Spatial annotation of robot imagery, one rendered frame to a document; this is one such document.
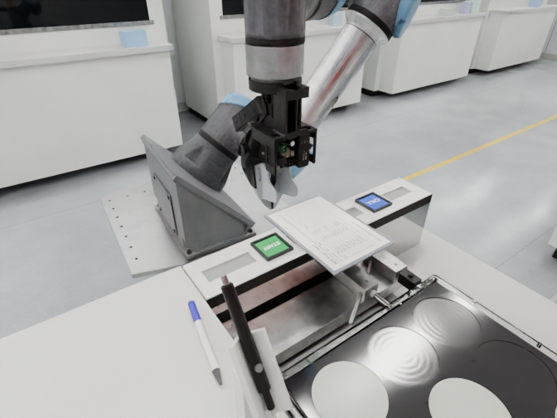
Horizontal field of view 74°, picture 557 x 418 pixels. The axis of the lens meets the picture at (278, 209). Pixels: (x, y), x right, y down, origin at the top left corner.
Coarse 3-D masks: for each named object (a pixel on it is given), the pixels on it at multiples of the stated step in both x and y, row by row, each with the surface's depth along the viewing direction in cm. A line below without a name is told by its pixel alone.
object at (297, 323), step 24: (360, 264) 74; (312, 288) 69; (336, 288) 69; (384, 288) 69; (288, 312) 64; (312, 312) 64; (336, 312) 64; (360, 312) 67; (288, 336) 60; (312, 336) 61
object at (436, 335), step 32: (384, 320) 60; (416, 320) 60; (448, 320) 60; (480, 320) 60; (352, 352) 55; (384, 352) 55; (416, 352) 55; (448, 352) 55; (480, 352) 55; (512, 352) 55; (288, 384) 51; (384, 384) 51; (416, 384) 51; (480, 384) 51; (512, 384) 51; (544, 384) 51; (320, 416) 47; (416, 416) 47; (512, 416) 47; (544, 416) 47
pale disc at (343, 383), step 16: (336, 368) 53; (352, 368) 53; (320, 384) 51; (336, 384) 51; (352, 384) 51; (368, 384) 51; (320, 400) 49; (336, 400) 49; (352, 400) 49; (368, 400) 49; (384, 400) 49; (336, 416) 47; (352, 416) 47; (368, 416) 47; (384, 416) 47
